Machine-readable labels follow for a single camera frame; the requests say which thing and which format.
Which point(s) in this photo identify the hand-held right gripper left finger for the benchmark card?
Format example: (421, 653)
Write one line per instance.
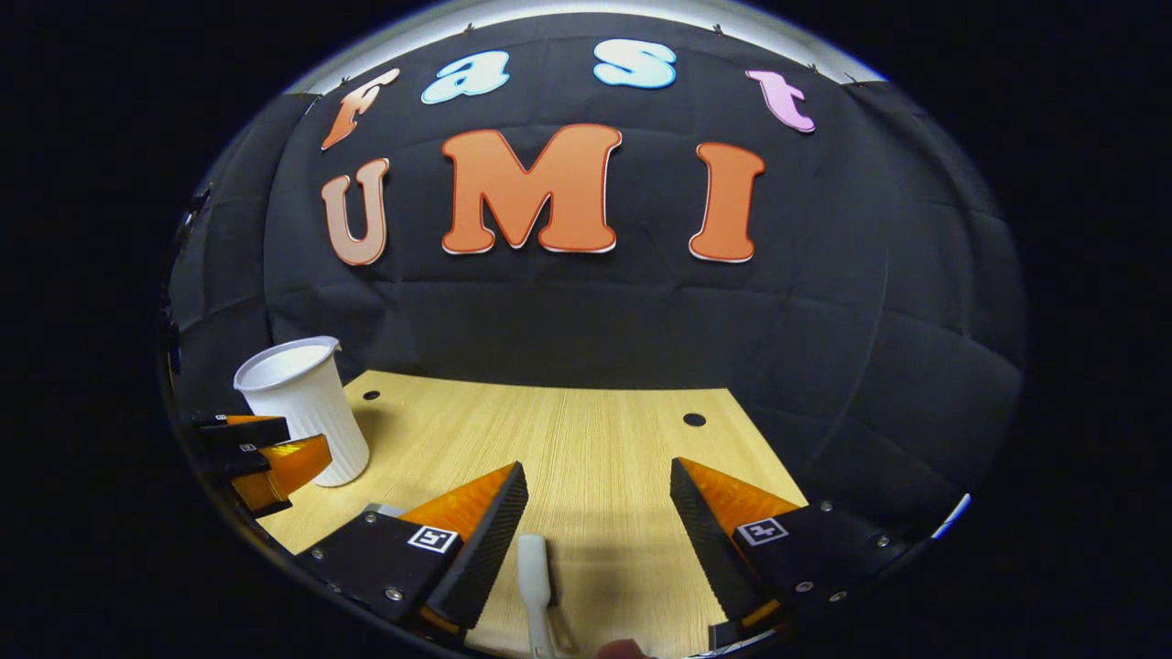
(490, 535)

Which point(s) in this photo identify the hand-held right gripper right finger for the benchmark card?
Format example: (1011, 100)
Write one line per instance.
(710, 535)

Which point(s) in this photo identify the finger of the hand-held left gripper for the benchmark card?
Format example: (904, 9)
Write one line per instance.
(243, 430)
(238, 462)

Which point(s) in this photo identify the small white broom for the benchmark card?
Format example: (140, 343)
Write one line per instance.
(536, 572)

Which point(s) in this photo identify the white ribbed garbage bin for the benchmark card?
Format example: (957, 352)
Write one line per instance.
(307, 403)

